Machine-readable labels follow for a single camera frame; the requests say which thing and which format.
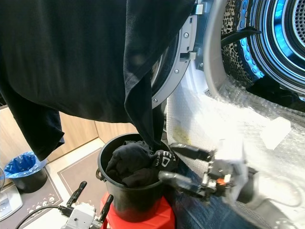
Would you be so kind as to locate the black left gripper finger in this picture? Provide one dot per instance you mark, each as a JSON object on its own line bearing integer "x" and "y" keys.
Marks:
{"x": 77, "y": 193}
{"x": 106, "y": 207}

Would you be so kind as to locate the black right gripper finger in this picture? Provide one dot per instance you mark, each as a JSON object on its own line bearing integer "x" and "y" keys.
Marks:
{"x": 181, "y": 180}
{"x": 190, "y": 151}

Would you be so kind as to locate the black clothes with white lettering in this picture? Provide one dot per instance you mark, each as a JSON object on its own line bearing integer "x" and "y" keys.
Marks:
{"x": 133, "y": 164}

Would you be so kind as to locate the white front-load washing machine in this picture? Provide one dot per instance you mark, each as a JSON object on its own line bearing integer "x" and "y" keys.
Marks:
{"x": 212, "y": 62}

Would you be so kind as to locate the black plastic bucket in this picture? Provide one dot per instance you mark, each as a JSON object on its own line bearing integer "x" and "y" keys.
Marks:
{"x": 124, "y": 202}

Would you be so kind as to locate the yellow sticker on washer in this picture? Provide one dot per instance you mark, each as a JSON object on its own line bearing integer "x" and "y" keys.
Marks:
{"x": 182, "y": 134}

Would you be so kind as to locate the grey bordered floor mat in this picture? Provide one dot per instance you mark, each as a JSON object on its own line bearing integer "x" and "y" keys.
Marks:
{"x": 78, "y": 174}

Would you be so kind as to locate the dark mat with white figures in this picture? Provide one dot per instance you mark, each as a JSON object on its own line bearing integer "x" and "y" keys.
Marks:
{"x": 38, "y": 205}

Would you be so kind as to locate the blue denim jeans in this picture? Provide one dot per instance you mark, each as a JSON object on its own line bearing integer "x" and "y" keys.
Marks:
{"x": 200, "y": 212}

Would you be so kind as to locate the small black waste bin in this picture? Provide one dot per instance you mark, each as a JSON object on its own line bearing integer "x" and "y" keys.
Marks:
{"x": 31, "y": 183}

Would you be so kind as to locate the red plastic stool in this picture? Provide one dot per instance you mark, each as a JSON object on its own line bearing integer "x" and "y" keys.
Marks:
{"x": 152, "y": 220}

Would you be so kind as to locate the clear bubble wrap sheet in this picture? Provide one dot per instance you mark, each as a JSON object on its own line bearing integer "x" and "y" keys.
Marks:
{"x": 228, "y": 119}

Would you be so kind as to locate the blue plastic bin liner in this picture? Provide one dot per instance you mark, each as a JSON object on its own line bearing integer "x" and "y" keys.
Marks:
{"x": 24, "y": 163}

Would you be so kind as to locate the white paper label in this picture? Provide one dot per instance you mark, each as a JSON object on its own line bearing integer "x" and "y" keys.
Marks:
{"x": 275, "y": 133}

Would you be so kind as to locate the light wood cabinet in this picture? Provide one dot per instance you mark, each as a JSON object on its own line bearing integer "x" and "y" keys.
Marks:
{"x": 14, "y": 133}

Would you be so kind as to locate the grey round washer door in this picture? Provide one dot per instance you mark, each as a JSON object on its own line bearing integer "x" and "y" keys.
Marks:
{"x": 186, "y": 47}

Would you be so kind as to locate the black garment in drum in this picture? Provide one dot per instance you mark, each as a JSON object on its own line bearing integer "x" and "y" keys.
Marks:
{"x": 276, "y": 93}

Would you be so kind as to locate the black drum paddle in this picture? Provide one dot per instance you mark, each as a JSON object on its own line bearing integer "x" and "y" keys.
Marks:
{"x": 240, "y": 36}

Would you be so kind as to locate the large black shirt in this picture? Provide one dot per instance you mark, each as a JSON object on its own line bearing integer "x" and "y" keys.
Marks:
{"x": 90, "y": 57}

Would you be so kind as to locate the blue-lit steel washer drum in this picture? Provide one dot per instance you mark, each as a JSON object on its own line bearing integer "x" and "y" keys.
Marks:
{"x": 276, "y": 38}

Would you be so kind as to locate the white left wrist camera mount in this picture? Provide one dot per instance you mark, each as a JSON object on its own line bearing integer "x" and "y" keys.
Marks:
{"x": 82, "y": 217}

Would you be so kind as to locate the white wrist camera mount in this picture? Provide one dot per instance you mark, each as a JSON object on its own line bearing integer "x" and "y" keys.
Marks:
{"x": 82, "y": 217}
{"x": 233, "y": 157}

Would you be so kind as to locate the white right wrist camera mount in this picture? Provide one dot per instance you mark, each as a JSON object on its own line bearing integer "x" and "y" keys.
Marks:
{"x": 233, "y": 157}

